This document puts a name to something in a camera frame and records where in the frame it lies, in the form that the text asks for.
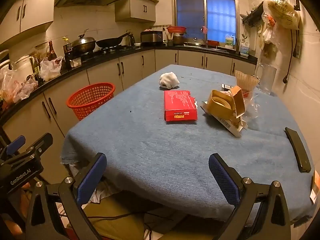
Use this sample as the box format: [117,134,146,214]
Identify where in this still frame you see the black rice cooker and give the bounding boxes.
[140,30,164,46]

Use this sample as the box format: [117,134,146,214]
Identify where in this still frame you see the kitchen window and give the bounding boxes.
[173,0,238,47]

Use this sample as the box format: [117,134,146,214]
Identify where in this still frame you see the olive cushion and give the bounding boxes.
[82,192,150,240]

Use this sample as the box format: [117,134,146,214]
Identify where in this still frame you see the white plastic bag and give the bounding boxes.
[40,56,63,81]

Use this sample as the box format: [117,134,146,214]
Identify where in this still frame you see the blue white carton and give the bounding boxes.
[239,41,250,55]

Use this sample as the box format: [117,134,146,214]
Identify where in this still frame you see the yellow hanging plastic bag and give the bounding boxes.
[262,0,300,29]

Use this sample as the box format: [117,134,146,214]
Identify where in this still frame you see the wall power socket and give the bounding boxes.
[292,42,302,58]

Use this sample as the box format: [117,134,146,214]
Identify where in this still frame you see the black frying pan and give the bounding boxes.
[96,32,131,49]

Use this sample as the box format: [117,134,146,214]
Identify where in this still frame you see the steel wok with lid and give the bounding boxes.
[71,29,97,54]

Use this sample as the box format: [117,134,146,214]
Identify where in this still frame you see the green white detergent bottle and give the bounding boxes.
[224,34,235,49]

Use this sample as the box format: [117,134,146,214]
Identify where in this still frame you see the white tissue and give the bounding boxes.
[159,72,180,90]

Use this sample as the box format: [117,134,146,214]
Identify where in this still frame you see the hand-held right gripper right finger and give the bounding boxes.
[208,153,292,240]

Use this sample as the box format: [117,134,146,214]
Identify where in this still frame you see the white electric kettle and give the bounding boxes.
[11,55,35,80]

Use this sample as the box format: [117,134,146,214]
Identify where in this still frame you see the black remote control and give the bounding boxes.
[284,127,312,173]

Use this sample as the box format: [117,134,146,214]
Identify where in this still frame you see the dark sauce bottle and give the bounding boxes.
[47,41,57,61]

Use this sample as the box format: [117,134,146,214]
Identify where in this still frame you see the white orange hanging bags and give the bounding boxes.
[257,14,277,55]

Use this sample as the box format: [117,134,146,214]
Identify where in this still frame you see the metal pot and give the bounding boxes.
[172,33,185,45]

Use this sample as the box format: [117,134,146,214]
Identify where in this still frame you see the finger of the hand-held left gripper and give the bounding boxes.
[12,132,53,161]
[0,135,27,159]

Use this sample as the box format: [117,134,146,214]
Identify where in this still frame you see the black kitchen countertop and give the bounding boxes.
[0,44,258,123]

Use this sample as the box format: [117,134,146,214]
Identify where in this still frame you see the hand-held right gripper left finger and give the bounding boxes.
[25,152,108,240]

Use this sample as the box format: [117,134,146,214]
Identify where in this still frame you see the yellow cap oil bottle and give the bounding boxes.
[62,37,73,68]

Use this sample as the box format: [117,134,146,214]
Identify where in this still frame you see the pile of plastic bags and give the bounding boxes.
[0,70,38,105]

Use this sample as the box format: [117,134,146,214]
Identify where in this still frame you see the blue table cloth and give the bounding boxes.
[60,64,316,227]

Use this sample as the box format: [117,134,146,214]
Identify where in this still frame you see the torn gold cardboard box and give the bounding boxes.
[201,85,248,138]

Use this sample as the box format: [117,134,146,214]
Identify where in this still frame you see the faucet with pink cloth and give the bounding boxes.
[201,26,209,48]

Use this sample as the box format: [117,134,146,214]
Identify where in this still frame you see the red cardboard box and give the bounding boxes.
[164,89,198,122]

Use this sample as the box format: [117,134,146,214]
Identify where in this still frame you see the large beige wall cabinet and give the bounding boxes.
[0,0,57,48]

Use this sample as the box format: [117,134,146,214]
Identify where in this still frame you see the glass pitcher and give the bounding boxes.
[255,64,277,95]

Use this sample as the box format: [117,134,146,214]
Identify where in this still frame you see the red plastic basket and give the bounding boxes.
[66,82,116,121]

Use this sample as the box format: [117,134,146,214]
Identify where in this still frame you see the orange white packet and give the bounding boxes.
[310,170,320,204]

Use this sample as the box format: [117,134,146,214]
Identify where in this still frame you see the glass pan lid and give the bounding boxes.
[186,37,204,47]

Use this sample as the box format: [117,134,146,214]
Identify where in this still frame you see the small beige wall cabinet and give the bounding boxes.
[115,0,157,23]

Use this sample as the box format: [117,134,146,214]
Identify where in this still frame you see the black power cable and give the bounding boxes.
[283,29,300,84]

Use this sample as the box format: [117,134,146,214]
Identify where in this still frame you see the clear plastic bag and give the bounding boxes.
[235,70,262,120]

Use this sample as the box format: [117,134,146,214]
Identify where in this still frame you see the black wall rack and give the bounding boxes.
[241,1,265,27]

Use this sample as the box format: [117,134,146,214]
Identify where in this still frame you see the gas stove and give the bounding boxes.
[81,45,130,60]

